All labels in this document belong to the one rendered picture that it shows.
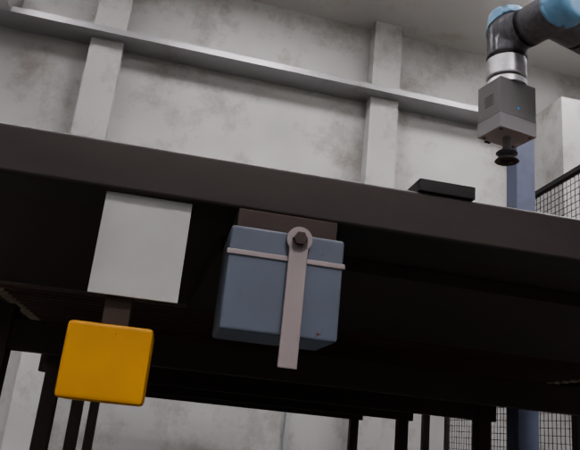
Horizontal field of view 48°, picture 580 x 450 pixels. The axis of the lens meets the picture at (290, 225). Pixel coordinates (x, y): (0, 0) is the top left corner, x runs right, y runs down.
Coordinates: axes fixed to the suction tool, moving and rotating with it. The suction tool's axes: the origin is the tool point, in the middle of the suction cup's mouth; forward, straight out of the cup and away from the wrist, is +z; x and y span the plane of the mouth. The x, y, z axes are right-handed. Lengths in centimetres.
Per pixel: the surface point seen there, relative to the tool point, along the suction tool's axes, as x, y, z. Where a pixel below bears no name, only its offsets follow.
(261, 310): 19, 52, 38
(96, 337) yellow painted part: 15, 68, 44
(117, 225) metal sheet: 13, 68, 31
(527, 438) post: -141, -136, 44
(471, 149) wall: -431, -334, -255
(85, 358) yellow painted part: 15, 69, 46
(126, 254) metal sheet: 13, 66, 34
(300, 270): 21, 48, 34
